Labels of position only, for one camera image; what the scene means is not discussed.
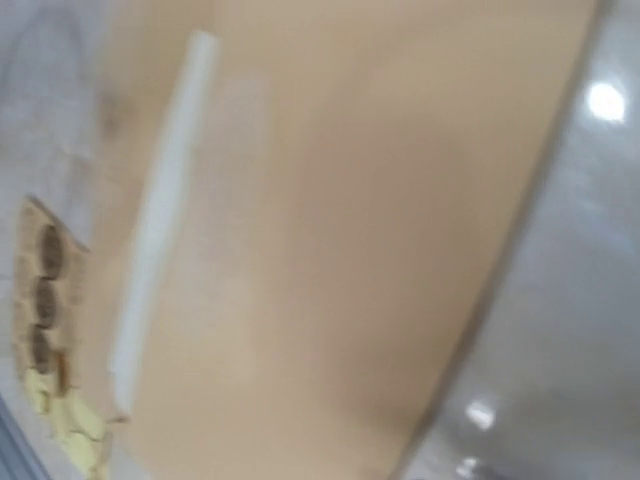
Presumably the brown kraft envelope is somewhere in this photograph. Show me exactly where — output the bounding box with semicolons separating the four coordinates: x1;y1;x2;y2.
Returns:
81;1;597;479

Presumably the ornate bordered letter paper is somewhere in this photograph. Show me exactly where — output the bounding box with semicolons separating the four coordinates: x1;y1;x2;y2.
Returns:
109;30;219;416

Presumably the round sticker sheet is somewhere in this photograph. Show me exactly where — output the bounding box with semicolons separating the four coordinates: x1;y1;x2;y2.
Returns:
12;196;111;479

